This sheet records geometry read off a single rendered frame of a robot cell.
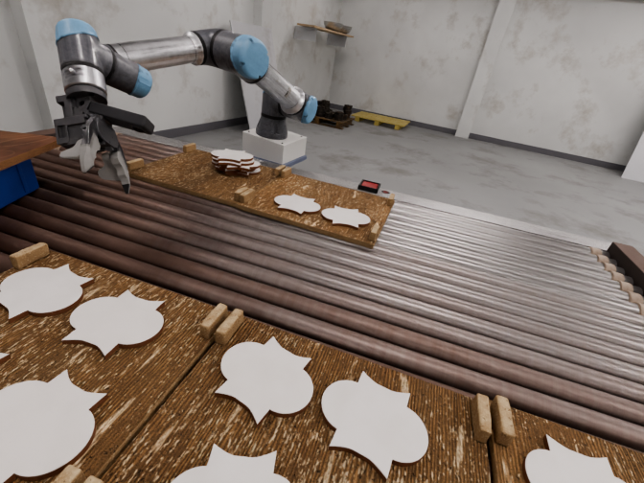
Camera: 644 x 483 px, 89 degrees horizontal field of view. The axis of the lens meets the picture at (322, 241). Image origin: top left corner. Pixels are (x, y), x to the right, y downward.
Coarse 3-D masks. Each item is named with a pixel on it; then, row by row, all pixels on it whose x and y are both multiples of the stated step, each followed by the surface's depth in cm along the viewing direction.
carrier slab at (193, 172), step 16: (160, 160) 117; (176, 160) 119; (192, 160) 121; (208, 160) 123; (144, 176) 103; (160, 176) 104; (176, 176) 106; (192, 176) 108; (208, 176) 110; (224, 176) 112; (240, 176) 114; (256, 176) 116; (272, 176) 118; (192, 192) 99; (208, 192) 99; (224, 192) 101
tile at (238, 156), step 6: (216, 150) 116; (222, 150) 117; (228, 150) 118; (234, 150) 119; (240, 150) 120; (216, 156) 112; (222, 156) 111; (228, 156) 112; (234, 156) 113; (240, 156) 114; (246, 156) 115; (252, 156) 116; (240, 162) 111
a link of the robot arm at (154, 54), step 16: (192, 32) 101; (208, 32) 103; (112, 48) 84; (128, 48) 87; (144, 48) 90; (160, 48) 93; (176, 48) 97; (192, 48) 101; (208, 48) 104; (144, 64) 91; (160, 64) 95; (176, 64) 100; (208, 64) 108
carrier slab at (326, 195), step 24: (264, 192) 105; (288, 192) 108; (312, 192) 111; (336, 192) 114; (360, 192) 117; (264, 216) 93; (288, 216) 93; (312, 216) 95; (384, 216) 102; (360, 240) 86
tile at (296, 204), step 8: (280, 200) 99; (288, 200) 99; (296, 200) 100; (304, 200) 101; (312, 200) 102; (280, 208) 95; (288, 208) 95; (296, 208) 96; (304, 208) 96; (312, 208) 97
